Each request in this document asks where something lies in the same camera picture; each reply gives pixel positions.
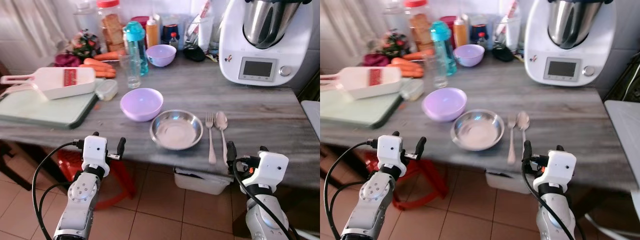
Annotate silver fork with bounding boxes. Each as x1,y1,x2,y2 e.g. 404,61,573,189
506,114,518,166
205,113,218,165

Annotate red plastic stool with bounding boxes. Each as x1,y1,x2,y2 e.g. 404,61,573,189
55,149,137,211
364,149,450,212

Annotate silver spoon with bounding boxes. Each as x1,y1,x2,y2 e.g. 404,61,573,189
215,111,229,164
516,111,531,161

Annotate white plastic bin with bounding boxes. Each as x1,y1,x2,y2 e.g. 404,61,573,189
173,167,234,196
484,168,537,195

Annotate small clear plastic container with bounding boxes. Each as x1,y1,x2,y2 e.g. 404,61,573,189
94,79,119,102
400,78,425,102

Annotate large purple plastic bowl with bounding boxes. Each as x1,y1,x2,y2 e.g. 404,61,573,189
422,87,468,123
120,88,164,123

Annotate pale green cutting board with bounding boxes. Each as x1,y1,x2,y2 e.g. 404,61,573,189
0,81,100,130
320,82,405,130

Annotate stainless steel bowl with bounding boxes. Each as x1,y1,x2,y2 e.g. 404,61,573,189
450,109,506,152
150,109,204,151

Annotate white side table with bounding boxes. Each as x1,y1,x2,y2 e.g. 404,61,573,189
603,99,640,223
301,100,321,142

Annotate white mandoline slicer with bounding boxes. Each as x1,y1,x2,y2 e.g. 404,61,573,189
0,67,97,101
320,66,403,100

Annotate clear drinking glass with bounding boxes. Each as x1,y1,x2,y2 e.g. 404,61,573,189
119,52,142,90
424,52,448,90

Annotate purple vegetable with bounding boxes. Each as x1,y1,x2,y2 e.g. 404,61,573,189
53,53,82,68
362,52,391,68

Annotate small flower bouquet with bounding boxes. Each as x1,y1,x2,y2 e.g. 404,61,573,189
69,29,102,59
379,29,412,58

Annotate white kitchen cooking machine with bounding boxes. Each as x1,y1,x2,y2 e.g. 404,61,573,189
218,0,315,87
523,0,618,87

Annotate small purple plastic bowl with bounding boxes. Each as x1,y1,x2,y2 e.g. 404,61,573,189
146,44,177,68
453,44,486,68

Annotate black rounded object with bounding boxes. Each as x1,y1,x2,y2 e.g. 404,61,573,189
491,45,515,63
182,45,206,63

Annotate red lid biscuit jar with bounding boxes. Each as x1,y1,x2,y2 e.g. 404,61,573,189
403,0,434,54
96,0,127,54

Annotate teal water bottle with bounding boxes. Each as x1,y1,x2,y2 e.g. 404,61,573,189
430,21,458,77
123,21,150,77

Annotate orange sauce bottle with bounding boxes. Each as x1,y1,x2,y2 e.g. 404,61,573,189
145,17,160,49
452,17,469,49

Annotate white curtain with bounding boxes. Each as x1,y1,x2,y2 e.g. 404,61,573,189
0,0,73,57
320,0,383,56

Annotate clear plastic pitcher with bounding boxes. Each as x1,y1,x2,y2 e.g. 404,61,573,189
493,14,524,53
184,14,217,54

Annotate glass jar dark contents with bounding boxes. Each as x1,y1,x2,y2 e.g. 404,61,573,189
469,17,491,49
160,17,183,50

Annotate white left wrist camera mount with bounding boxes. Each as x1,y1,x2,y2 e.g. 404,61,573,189
81,135,110,177
376,134,407,177

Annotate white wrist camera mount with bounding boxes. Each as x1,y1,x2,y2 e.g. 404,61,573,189
376,134,407,177
248,151,290,189
537,150,577,187
81,135,110,177

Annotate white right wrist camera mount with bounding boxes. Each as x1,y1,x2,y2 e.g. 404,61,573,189
248,151,290,189
537,150,577,187

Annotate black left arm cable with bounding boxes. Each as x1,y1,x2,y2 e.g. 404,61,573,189
31,139,85,240
323,139,379,240

